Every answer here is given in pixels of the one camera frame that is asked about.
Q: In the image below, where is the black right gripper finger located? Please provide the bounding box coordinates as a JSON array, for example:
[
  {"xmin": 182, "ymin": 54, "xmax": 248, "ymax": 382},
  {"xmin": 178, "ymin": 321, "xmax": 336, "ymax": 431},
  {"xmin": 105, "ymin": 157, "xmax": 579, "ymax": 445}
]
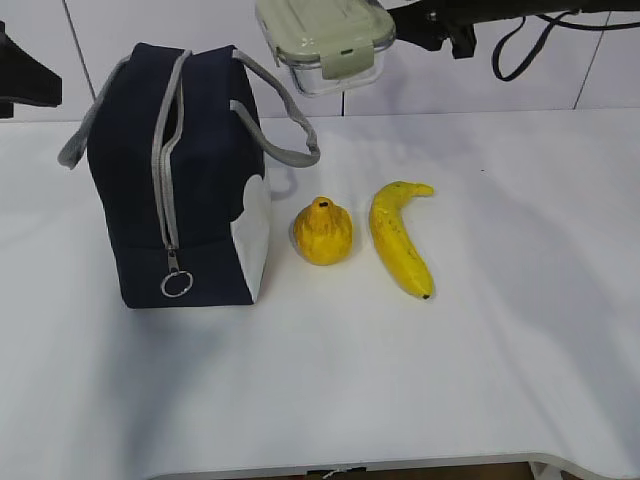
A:
[{"xmin": 387, "ymin": 1, "xmax": 475, "ymax": 59}]

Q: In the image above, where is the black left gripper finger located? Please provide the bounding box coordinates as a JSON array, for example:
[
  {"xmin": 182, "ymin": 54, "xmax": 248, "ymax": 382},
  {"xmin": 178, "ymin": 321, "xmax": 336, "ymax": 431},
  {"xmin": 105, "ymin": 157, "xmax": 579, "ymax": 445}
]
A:
[{"xmin": 1, "ymin": 22, "xmax": 62, "ymax": 119}]

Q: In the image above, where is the green lid glass container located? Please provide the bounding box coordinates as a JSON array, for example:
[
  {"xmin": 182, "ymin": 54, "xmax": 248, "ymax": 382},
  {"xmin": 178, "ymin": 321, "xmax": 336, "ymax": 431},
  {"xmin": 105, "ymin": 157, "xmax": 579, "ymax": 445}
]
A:
[{"xmin": 255, "ymin": 0, "xmax": 396, "ymax": 97}]

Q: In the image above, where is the navy blue lunch bag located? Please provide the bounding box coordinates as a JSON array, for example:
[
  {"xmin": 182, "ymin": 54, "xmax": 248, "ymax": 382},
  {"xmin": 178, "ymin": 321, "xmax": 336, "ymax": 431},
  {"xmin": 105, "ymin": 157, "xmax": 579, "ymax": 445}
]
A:
[{"xmin": 58, "ymin": 43, "xmax": 320, "ymax": 309}]

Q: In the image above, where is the yellow banana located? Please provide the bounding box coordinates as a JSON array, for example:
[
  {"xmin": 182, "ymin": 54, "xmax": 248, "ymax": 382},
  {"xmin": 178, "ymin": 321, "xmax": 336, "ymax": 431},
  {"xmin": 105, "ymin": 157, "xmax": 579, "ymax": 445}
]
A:
[{"xmin": 369, "ymin": 181, "xmax": 435, "ymax": 299}]

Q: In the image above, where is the yellow toy pear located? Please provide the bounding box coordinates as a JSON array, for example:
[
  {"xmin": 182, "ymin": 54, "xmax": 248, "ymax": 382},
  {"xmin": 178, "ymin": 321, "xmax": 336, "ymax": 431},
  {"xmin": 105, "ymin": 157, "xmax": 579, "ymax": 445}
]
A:
[{"xmin": 293, "ymin": 196, "xmax": 353, "ymax": 266}]

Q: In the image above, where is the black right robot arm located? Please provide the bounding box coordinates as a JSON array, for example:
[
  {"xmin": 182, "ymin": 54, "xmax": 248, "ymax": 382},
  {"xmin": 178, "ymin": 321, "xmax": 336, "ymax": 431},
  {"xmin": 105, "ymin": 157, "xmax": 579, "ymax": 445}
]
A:
[{"xmin": 384, "ymin": 0, "xmax": 639, "ymax": 59}]

